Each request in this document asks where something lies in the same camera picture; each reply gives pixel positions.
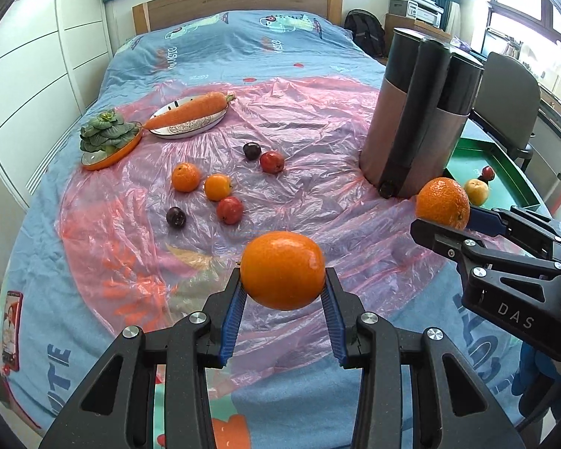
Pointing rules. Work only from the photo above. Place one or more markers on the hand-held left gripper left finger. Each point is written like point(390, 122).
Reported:
point(231, 318)

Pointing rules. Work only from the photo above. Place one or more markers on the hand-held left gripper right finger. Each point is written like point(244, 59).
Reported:
point(332, 318)

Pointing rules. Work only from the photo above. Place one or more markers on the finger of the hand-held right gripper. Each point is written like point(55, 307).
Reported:
point(442, 238)
point(484, 220)

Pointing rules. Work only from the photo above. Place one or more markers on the orange tangerine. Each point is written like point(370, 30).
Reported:
point(283, 271)
point(186, 177)
point(442, 203)
point(218, 187)

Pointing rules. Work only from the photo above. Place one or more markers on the green tray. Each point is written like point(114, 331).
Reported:
point(467, 154)

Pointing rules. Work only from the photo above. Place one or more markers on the red plum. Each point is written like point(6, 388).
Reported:
point(229, 209)
point(488, 173)
point(272, 162)

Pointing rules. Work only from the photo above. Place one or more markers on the dark purple plum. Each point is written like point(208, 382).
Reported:
point(175, 217)
point(251, 150)

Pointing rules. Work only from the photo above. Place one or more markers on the person's right hand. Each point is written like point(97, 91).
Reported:
point(535, 374)

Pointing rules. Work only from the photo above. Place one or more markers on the yellow apple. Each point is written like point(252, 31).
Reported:
point(477, 191)

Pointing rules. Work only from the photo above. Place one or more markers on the black copper kitchen appliance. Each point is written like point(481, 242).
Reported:
point(402, 117)

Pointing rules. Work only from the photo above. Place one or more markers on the grey office chair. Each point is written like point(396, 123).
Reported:
point(505, 93)

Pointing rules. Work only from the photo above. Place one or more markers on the pink plastic sheet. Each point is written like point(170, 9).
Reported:
point(308, 117)

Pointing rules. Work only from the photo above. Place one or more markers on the white patterned plate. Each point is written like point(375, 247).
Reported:
point(187, 131)

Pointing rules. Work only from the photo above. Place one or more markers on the orange plate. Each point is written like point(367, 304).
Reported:
point(117, 156)

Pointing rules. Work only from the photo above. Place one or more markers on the carrot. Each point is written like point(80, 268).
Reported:
point(187, 110)

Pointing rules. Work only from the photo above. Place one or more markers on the red phone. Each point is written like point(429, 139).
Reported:
point(10, 332)

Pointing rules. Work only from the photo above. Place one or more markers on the black backpack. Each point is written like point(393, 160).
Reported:
point(364, 30)

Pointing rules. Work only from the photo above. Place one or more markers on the white printer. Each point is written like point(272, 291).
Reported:
point(416, 7)

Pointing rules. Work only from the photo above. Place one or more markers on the green bok choy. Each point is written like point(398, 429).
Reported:
point(105, 131)

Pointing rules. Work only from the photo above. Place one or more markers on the blue printed bedsheet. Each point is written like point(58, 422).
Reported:
point(285, 42)

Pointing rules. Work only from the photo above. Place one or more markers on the wooden headboard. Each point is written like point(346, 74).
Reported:
point(238, 2)

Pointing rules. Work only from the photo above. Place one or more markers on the white wardrobe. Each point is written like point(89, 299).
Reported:
point(37, 56)

